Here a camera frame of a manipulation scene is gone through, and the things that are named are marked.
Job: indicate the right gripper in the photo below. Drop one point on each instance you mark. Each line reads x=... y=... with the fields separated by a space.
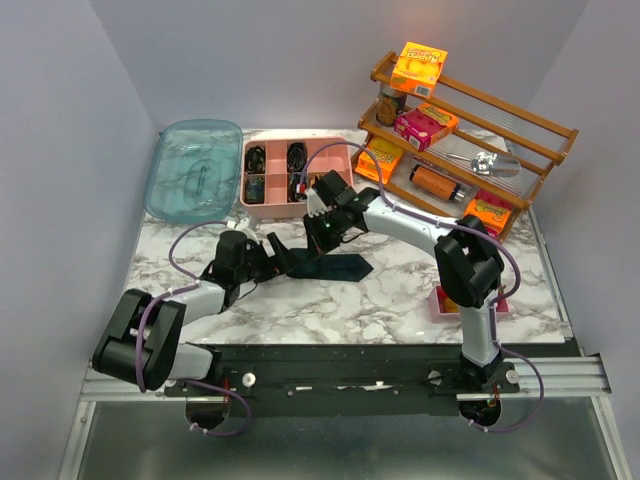
x=317 y=244

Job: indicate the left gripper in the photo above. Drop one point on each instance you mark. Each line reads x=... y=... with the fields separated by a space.
x=281 y=253

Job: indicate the dark green tie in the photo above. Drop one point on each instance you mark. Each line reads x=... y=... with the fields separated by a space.
x=329 y=267

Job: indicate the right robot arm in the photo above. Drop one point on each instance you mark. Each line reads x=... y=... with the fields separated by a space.
x=467 y=259

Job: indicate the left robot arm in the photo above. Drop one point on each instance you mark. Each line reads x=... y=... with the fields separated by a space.
x=141 y=343

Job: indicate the rolled patterned tie front-middle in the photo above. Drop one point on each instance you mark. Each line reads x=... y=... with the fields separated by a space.
x=295 y=189

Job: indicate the rolled dark tie front-left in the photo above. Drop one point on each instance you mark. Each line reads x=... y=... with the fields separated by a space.
x=254 y=189

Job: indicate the pink divided organizer box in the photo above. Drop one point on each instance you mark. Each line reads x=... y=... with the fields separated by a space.
x=328 y=153

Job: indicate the rolled black tie back-middle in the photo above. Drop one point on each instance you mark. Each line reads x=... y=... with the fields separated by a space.
x=296 y=157

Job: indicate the rolled black tie back-left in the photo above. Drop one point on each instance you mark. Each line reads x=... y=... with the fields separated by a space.
x=255 y=160

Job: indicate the orange sponge box lower left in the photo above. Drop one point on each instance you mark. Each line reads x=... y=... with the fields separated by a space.
x=387 y=154

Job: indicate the orange sponge box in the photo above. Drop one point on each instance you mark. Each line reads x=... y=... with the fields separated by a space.
x=417 y=69
x=387 y=154
x=493 y=211

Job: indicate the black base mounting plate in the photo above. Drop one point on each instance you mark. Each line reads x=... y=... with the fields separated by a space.
x=367 y=380

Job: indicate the orange cylindrical bottle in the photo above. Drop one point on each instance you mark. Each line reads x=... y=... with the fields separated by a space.
x=437 y=184

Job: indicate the blue transparent lid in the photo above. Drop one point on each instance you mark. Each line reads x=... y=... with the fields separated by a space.
x=195 y=172

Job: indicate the small pink tray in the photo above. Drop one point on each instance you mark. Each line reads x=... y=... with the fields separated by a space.
x=436 y=298

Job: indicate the yellow toy pepper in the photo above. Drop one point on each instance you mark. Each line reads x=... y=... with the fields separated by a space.
x=449 y=306

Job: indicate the pink sponge box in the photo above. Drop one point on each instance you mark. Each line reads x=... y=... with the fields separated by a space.
x=425 y=125

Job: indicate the dark tin can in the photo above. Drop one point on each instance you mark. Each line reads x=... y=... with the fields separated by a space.
x=390 y=104

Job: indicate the wooden three-tier shelf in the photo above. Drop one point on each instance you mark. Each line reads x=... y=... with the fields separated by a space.
x=486 y=123

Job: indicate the orange sponge box lower right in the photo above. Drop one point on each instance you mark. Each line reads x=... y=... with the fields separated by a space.
x=493 y=211

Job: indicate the metal scoop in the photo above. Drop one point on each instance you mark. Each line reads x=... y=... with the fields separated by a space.
x=490 y=164

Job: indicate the orange sponge box top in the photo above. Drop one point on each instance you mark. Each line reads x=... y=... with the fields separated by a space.
x=417 y=69

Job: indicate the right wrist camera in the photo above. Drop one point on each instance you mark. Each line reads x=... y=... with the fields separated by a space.
x=314 y=204

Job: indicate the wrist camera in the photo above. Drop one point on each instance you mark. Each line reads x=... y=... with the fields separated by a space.
x=314 y=204
x=244 y=225

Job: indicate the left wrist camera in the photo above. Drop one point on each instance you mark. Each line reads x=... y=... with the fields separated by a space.
x=244 y=225

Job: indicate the aluminium frame rail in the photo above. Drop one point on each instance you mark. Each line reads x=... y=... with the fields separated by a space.
x=562 y=377

